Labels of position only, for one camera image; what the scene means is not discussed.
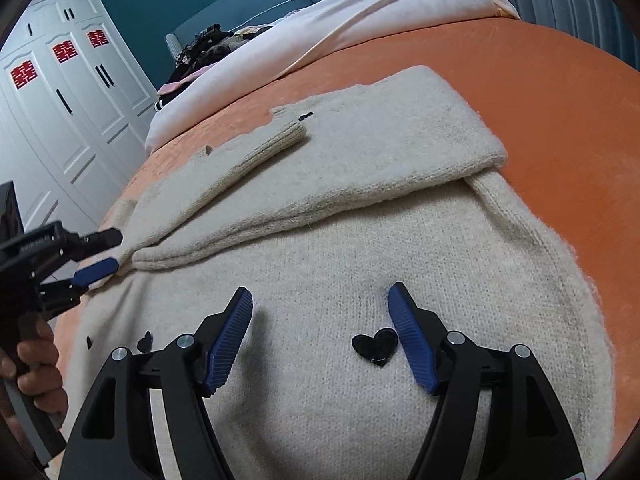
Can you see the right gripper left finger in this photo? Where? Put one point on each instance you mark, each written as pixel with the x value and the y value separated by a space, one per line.
pixel 220 336

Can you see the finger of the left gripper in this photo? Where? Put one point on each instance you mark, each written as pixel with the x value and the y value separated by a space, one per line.
pixel 95 243
pixel 96 272

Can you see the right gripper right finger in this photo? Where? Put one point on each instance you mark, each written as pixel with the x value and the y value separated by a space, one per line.
pixel 420 333

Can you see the cream knit sweater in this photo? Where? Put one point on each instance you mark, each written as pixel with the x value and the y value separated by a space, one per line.
pixel 317 214

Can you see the dark clothes pile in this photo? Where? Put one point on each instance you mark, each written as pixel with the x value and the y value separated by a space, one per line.
pixel 208 48

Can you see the person's left hand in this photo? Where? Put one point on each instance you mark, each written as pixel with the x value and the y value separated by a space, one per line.
pixel 43 381

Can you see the white wardrobe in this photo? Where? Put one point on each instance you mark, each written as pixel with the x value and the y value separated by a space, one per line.
pixel 76 108

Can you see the orange bed cover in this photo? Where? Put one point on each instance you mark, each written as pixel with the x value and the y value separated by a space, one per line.
pixel 567 114

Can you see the white pink duvet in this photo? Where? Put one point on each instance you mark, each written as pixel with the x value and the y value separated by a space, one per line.
pixel 301 39

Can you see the grey blue curtain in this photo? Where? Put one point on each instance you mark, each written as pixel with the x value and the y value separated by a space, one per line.
pixel 598 22

